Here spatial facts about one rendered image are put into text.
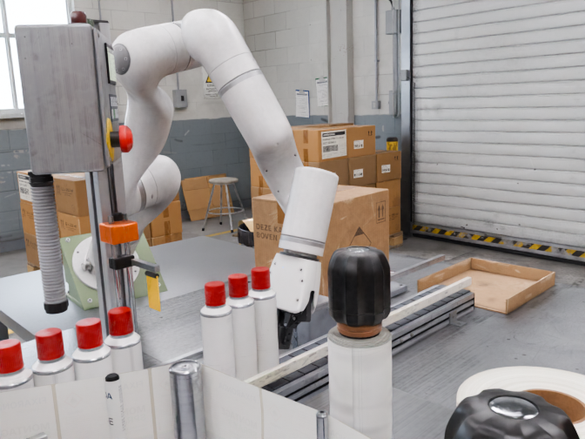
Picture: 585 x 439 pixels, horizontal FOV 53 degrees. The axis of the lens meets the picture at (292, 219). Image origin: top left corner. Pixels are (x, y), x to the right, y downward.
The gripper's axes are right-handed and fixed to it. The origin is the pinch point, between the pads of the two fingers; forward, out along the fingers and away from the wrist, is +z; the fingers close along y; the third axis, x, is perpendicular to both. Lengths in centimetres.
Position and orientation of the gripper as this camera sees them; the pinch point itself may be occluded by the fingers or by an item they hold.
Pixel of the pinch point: (282, 337)
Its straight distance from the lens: 110.6
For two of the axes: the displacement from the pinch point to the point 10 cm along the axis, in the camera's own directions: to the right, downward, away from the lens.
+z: -2.1, 9.8, -0.5
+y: 7.1, 1.1, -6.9
